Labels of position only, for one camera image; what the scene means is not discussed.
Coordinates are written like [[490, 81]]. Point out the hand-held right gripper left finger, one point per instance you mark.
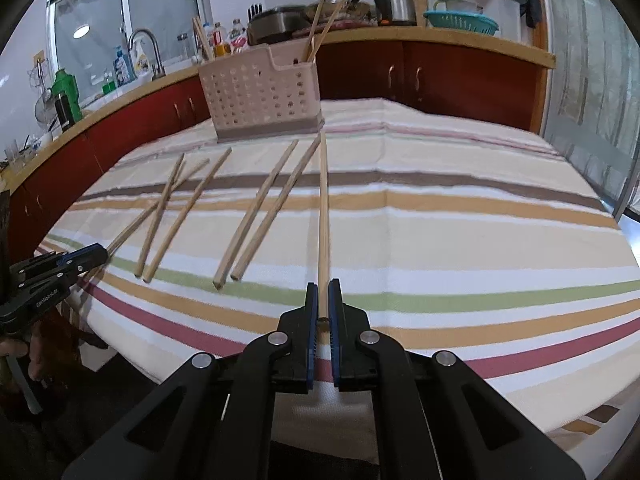
[[311, 355]]

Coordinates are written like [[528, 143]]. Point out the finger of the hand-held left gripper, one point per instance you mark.
[[82, 256], [55, 282]]

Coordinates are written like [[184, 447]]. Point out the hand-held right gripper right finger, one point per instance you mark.
[[335, 355]]

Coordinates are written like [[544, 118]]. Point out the pink perforated utensil basket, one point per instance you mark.
[[260, 95]]

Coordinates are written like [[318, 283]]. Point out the person's left hand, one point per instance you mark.
[[37, 360]]

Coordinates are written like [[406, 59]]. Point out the clear drinking glass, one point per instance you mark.
[[19, 154], [10, 157]]

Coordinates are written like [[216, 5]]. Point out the black thermos bottle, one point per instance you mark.
[[65, 110]]

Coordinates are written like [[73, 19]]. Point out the metal mesh strainer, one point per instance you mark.
[[44, 109]]

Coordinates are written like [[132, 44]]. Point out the green soap bottle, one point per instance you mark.
[[109, 87]]

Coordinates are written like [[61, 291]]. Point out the green thermos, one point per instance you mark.
[[66, 85]]

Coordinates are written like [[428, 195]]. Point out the striped tablecloth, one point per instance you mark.
[[450, 220]]

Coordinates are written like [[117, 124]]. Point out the blue dish soap bottle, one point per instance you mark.
[[122, 67]]

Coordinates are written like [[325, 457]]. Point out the steel kitchen faucet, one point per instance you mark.
[[161, 67]]

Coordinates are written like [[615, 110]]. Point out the white spray bottle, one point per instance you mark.
[[141, 60]]

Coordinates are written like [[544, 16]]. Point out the glass jar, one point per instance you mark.
[[183, 46]]

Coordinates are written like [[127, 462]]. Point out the aluminium framed window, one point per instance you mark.
[[100, 20]]

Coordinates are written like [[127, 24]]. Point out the orange oil bottle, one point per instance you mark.
[[221, 42]]

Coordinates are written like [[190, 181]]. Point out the clear plastic bottle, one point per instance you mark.
[[237, 30]]

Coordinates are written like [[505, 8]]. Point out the grey rice cooker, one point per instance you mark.
[[275, 25]]

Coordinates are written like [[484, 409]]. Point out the knife block with knives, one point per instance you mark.
[[256, 10]]

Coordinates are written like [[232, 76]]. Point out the red induction cooker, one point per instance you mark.
[[360, 24]]

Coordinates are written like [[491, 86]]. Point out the steel wok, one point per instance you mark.
[[345, 10]]

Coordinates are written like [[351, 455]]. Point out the teal plastic colander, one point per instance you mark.
[[460, 22]]

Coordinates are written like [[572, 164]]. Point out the steel electric kettle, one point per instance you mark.
[[395, 2]]

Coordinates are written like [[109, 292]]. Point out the translucent white container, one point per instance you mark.
[[507, 10]]

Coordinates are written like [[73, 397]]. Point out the patterned curtain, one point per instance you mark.
[[570, 35]]

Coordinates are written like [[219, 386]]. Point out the wooden wall hook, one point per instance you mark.
[[40, 56]]

